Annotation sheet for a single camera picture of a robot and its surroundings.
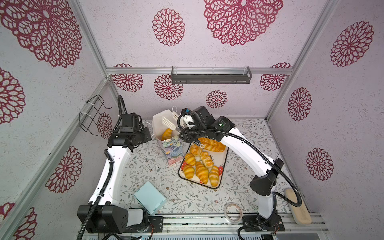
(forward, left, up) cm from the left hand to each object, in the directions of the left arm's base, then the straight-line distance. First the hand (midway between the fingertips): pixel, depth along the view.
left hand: (146, 137), depth 77 cm
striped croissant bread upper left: (-2, -23, -20) cm, 30 cm away
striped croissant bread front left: (-9, -22, -22) cm, 32 cm away
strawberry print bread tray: (-1, -41, -23) cm, 47 cm away
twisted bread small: (+5, -26, -21) cm, 34 cm away
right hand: (0, -20, +6) cm, 20 cm away
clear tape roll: (-31, -48, -24) cm, 63 cm away
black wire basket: (+6, +29, +7) cm, 30 cm away
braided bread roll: (-2, -33, -21) cm, 39 cm away
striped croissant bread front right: (-12, -37, -22) cm, 45 cm away
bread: (+15, -7, -16) cm, 23 cm away
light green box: (-22, 0, -26) cm, 35 cm away
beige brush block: (-33, -77, -22) cm, 87 cm away
